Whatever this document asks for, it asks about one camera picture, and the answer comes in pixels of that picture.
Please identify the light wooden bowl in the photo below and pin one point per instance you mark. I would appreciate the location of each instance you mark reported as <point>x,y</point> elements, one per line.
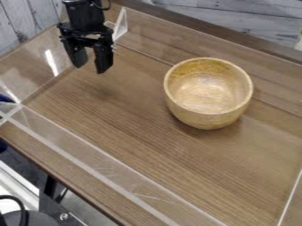
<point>207,91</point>

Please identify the black table leg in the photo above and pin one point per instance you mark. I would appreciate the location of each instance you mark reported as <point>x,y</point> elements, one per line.
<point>49,187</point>

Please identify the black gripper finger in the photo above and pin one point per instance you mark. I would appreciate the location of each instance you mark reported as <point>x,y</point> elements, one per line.
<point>104,57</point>
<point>75,51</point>

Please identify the blue object at edge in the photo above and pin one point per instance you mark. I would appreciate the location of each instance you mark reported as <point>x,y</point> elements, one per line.
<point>5,99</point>

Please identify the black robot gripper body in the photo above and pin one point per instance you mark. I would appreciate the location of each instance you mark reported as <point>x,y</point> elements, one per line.
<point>84,31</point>

